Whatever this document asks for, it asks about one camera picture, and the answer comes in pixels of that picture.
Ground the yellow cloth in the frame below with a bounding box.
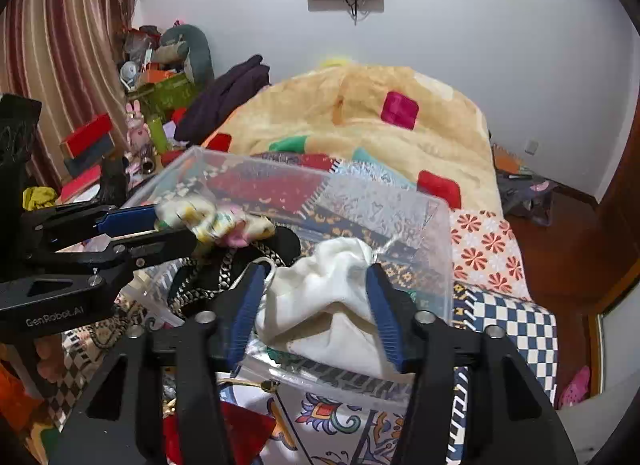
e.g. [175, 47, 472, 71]
[22, 186, 58, 212]

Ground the red box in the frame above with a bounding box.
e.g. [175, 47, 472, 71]
[59, 113, 115, 159]

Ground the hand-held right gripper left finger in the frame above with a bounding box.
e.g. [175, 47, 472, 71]
[50, 261, 272, 465]

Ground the orange box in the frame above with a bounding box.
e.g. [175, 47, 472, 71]
[139, 67, 177, 86]

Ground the black chain-patterned cloth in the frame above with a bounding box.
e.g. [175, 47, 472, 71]
[164, 226, 302, 320]

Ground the red cloth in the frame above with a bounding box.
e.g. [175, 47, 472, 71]
[162, 401, 277, 465]

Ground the yellow plush blanket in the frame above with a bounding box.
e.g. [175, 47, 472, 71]
[201, 63, 505, 212]

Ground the grey bag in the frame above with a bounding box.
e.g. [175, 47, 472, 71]
[497, 176, 559, 226]

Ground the dark purple clothing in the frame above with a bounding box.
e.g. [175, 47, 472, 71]
[173, 54, 272, 146]

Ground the pink slipper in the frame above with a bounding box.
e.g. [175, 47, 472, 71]
[557, 365, 592, 410]

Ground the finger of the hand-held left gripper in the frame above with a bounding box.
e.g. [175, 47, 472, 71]
[27, 229, 199, 273]
[22, 203, 163, 247]

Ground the pink bunny plush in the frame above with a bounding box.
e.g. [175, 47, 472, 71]
[123, 100, 152, 152]

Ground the wooden wardrobe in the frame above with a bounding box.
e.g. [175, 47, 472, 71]
[588, 72, 640, 398]

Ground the small floral cloth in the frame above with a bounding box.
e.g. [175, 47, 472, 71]
[154, 196, 277, 249]

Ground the white cloth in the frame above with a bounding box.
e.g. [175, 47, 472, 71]
[254, 237, 417, 380]

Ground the dark blue box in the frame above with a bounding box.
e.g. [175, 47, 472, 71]
[64, 137, 117, 179]

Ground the person's left hand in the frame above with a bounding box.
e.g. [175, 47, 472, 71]
[36, 335, 69, 385]

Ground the clear plastic storage box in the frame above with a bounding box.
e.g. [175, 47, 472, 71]
[116, 145, 457, 413]

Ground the black screen cable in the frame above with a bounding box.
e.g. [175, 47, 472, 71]
[344, 0, 367, 26]

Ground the striped red curtain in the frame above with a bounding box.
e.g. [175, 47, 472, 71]
[0, 0, 142, 192]

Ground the green cardboard box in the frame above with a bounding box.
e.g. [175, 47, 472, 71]
[126, 72, 199, 124]

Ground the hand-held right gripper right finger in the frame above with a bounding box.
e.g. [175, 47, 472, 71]
[365, 264, 577, 465]

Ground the green plush toy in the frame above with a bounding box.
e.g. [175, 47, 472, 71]
[151, 23, 216, 89]

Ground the green bottle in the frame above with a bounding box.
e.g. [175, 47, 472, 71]
[145, 115, 171, 154]

